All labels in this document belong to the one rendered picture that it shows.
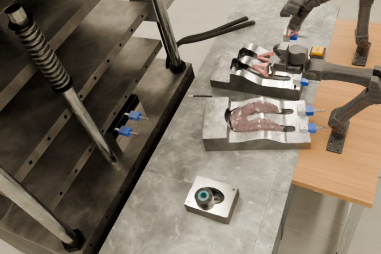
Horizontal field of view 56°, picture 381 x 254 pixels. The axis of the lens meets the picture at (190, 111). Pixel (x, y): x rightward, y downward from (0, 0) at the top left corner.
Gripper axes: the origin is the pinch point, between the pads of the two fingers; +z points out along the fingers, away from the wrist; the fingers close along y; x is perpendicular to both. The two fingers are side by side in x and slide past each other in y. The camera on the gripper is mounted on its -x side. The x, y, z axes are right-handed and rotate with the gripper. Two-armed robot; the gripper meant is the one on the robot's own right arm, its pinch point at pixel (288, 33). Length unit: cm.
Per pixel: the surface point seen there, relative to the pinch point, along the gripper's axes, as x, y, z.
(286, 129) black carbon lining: 16, 59, 3
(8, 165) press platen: -80, 133, 2
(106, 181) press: -51, 109, 44
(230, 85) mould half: -16.1, 36.4, 20.3
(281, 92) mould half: 8.9, 36.4, 6.5
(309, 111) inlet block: 22, 47, -3
